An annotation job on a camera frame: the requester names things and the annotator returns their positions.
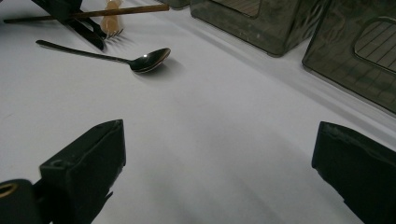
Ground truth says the dark metal fork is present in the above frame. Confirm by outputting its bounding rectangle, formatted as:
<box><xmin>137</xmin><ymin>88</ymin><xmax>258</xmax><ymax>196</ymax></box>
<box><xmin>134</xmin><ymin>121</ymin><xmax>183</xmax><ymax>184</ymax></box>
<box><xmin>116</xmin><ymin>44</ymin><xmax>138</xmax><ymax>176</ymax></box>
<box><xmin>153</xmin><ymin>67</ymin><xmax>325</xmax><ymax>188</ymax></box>
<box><xmin>104</xmin><ymin>27</ymin><xmax>125</xmax><ymax>41</ymax></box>

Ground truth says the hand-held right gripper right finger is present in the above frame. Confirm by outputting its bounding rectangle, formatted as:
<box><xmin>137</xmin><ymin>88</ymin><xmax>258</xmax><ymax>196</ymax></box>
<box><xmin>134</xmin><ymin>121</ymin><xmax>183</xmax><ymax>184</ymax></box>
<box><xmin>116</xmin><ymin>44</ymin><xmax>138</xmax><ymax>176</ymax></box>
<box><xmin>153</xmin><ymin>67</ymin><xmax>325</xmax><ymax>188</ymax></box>
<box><xmin>311</xmin><ymin>120</ymin><xmax>396</xmax><ymax>224</ymax></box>

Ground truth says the metal spoon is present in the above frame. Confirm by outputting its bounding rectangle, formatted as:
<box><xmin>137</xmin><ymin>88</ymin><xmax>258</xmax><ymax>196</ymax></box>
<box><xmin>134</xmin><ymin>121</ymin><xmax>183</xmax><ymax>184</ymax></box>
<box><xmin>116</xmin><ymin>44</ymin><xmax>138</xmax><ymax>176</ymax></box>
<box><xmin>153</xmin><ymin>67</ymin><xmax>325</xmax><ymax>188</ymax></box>
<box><xmin>35</xmin><ymin>38</ymin><xmax>172</xmax><ymax>75</ymax></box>

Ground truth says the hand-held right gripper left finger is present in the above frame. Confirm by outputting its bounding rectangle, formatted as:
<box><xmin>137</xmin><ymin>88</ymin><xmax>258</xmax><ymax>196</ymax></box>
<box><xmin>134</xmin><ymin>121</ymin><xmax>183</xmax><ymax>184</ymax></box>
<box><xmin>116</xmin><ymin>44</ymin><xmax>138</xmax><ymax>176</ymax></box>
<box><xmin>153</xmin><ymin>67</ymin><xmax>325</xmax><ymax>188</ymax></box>
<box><xmin>38</xmin><ymin>119</ymin><xmax>127</xmax><ymax>224</ymax></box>

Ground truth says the translucent orange plastic spoon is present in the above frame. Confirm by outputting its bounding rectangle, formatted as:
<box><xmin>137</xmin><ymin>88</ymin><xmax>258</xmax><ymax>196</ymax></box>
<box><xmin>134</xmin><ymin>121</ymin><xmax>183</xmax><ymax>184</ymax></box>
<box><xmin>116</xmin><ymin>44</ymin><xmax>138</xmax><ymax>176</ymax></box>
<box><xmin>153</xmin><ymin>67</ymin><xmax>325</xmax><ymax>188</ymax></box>
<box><xmin>100</xmin><ymin>0</ymin><xmax>123</xmax><ymax>35</ymax></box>

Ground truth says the brown wooden chopstick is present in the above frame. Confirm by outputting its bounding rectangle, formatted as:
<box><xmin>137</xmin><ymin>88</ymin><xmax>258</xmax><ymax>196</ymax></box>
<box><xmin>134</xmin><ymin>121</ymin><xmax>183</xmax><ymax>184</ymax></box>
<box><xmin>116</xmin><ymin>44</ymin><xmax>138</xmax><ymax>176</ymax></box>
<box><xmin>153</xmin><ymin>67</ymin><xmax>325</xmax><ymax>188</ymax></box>
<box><xmin>3</xmin><ymin>3</ymin><xmax>171</xmax><ymax>24</ymax></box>

